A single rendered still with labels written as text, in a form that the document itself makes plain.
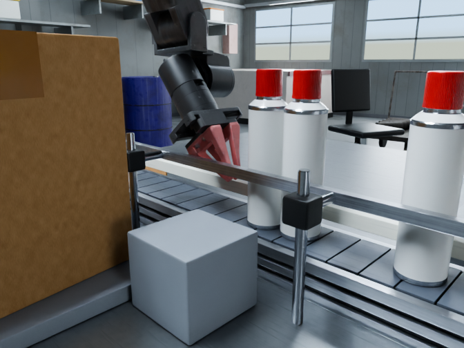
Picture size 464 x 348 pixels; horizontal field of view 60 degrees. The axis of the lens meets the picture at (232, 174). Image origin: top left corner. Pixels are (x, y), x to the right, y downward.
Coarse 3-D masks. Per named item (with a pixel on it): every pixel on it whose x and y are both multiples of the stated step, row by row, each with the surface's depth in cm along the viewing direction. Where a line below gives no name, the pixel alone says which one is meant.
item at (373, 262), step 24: (144, 192) 69; (168, 192) 69; (192, 192) 69; (240, 216) 58; (288, 240) 50; (336, 240) 50; (360, 240) 50; (336, 264) 44; (360, 264) 44; (384, 264) 44; (408, 288) 40; (432, 288) 40; (456, 288) 40; (456, 312) 36
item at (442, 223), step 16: (144, 144) 67; (176, 160) 61; (192, 160) 58; (208, 160) 56; (240, 176) 52; (256, 176) 50; (272, 176) 48; (320, 192) 44; (336, 192) 42; (352, 208) 41; (368, 208) 40; (384, 208) 39; (400, 208) 38; (416, 208) 38; (416, 224) 37; (432, 224) 36; (448, 224) 35
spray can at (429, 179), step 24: (432, 72) 36; (456, 72) 35; (432, 96) 37; (456, 96) 36; (432, 120) 36; (456, 120) 36; (408, 144) 39; (432, 144) 36; (456, 144) 36; (408, 168) 39; (432, 168) 37; (456, 168) 37; (408, 192) 39; (432, 192) 37; (456, 192) 37; (456, 216) 39; (408, 240) 40; (432, 240) 38; (408, 264) 40; (432, 264) 39
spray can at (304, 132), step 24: (312, 72) 45; (312, 96) 46; (288, 120) 47; (312, 120) 46; (288, 144) 48; (312, 144) 47; (288, 168) 48; (312, 168) 47; (288, 192) 49; (312, 240) 50
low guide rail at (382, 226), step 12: (156, 168) 78; (168, 168) 75; (180, 168) 72; (192, 168) 70; (204, 180) 68; (216, 180) 66; (240, 180) 63; (240, 192) 63; (324, 216) 53; (336, 216) 51; (348, 216) 50; (360, 216) 49; (372, 216) 49; (360, 228) 49; (372, 228) 48; (384, 228) 47; (396, 228) 46; (456, 240) 42; (456, 252) 42
